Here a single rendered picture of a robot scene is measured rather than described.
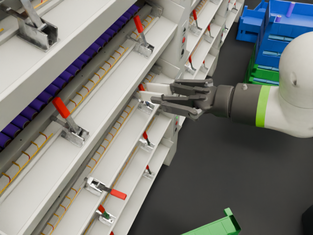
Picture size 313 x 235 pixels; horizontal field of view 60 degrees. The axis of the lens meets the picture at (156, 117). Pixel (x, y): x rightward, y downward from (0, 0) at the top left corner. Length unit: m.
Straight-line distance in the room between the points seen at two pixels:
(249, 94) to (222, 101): 0.06
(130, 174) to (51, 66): 0.58
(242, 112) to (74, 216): 0.42
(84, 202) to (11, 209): 0.22
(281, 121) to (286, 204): 0.77
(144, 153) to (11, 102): 0.64
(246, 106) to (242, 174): 0.77
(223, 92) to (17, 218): 0.45
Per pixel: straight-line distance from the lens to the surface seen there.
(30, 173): 0.47
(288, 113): 0.58
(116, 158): 0.68
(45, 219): 0.61
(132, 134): 0.72
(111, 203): 0.84
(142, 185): 1.07
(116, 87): 0.56
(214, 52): 1.64
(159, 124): 0.99
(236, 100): 0.60
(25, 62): 0.34
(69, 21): 0.39
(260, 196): 1.31
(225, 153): 1.38
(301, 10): 1.47
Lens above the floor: 1.12
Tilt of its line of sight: 49 degrees down
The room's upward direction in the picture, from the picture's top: straight up
